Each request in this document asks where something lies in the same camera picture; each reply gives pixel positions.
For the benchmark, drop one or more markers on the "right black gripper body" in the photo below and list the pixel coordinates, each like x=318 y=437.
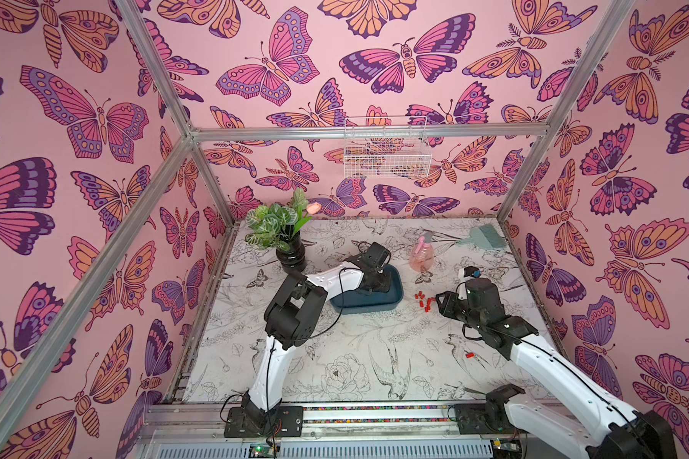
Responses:
x=448 y=304

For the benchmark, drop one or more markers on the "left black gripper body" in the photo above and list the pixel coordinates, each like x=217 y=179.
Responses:
x=382 y=282

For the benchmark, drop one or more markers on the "teal plastic storage box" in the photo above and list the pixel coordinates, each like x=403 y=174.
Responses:
x=353 y=302

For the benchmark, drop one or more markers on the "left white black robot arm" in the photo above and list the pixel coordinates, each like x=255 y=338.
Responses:
x=290 y=321

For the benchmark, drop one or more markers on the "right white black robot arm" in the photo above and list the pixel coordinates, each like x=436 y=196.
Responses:
x=598 y=425

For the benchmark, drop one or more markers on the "pink spray bottle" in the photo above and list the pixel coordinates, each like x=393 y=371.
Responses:
x=422 y=255

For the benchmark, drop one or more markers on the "green dustpan brush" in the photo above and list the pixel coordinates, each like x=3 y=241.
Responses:
x=484 y=237

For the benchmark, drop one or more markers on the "green plant in black vase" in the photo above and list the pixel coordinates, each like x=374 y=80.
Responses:
x=277 y=227

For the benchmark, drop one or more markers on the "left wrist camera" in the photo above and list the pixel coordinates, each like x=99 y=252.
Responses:
x=377 y=257

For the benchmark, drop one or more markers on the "white wire basket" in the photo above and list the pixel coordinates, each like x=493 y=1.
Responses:
x=382 y=151

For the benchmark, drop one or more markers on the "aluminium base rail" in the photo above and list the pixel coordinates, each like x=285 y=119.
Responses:
x=368 y=430

